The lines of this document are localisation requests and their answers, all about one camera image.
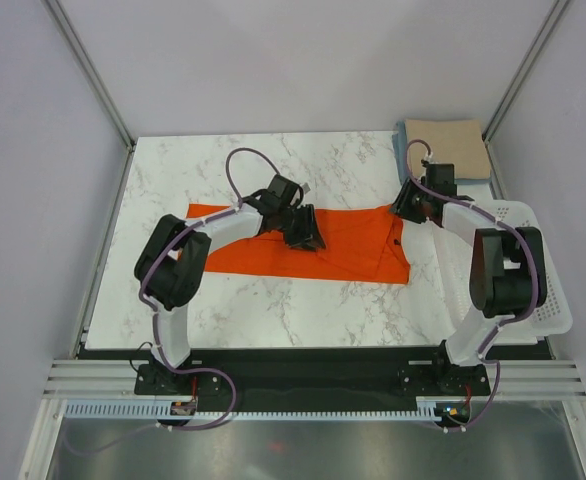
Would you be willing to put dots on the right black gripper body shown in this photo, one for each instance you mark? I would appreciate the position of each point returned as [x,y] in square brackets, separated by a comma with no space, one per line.
[417,213]

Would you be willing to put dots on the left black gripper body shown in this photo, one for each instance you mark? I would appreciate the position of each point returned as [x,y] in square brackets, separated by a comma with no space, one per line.
[297,223]

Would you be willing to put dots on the orange t shirt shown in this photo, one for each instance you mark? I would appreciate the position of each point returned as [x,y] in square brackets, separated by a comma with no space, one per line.
[361,245]

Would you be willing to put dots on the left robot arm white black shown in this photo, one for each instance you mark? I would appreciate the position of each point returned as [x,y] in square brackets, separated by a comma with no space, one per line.
[172,264]

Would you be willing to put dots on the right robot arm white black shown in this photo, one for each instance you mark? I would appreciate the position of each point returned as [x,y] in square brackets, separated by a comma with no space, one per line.
[507,273]

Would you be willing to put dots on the folded blue t shirt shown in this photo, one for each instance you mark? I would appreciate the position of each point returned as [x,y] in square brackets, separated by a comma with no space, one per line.
[416,153]

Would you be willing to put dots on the folded beige t shirt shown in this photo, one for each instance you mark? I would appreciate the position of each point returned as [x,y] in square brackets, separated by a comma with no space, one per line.
[458,142]

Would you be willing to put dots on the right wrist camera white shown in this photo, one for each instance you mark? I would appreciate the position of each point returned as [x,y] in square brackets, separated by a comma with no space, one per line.
[428,161]

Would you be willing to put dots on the right aluminium frame post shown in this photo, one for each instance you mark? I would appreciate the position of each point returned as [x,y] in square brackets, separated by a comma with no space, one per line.
[542,38]

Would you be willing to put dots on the aluminium frame post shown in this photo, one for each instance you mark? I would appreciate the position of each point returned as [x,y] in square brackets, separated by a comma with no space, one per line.
[74,43]
[542,38]

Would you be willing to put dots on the white slotted cable duct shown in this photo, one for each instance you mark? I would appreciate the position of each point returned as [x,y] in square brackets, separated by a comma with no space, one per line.
[166,410]

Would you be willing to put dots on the left aluminium frame post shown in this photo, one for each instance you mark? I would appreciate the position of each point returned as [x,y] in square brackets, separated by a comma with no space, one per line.
[74,43]

